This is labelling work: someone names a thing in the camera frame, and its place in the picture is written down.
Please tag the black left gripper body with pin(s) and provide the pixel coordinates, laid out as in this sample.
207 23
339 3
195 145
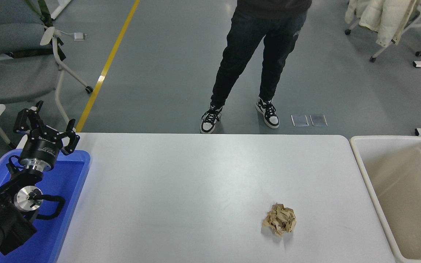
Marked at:
42 148

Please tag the tan paper ball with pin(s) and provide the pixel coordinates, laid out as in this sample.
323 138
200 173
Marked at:
280 219

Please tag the blue plastic tray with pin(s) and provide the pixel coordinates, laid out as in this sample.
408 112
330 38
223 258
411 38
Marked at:
71 175

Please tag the large pale plastic bin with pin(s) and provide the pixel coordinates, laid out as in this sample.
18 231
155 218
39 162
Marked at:
400 204

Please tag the grey office chair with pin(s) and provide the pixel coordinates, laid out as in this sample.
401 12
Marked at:
13 76

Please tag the white power adapter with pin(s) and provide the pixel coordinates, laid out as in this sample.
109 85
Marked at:
79 36

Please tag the white table leg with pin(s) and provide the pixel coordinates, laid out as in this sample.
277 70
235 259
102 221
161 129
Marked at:
61 7

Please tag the silver floor plate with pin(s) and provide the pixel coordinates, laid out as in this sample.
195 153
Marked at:
318 120
300 120

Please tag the cream padded coat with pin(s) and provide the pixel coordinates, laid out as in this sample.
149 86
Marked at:
382 18

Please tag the person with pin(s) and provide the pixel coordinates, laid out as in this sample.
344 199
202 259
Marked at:
258 36

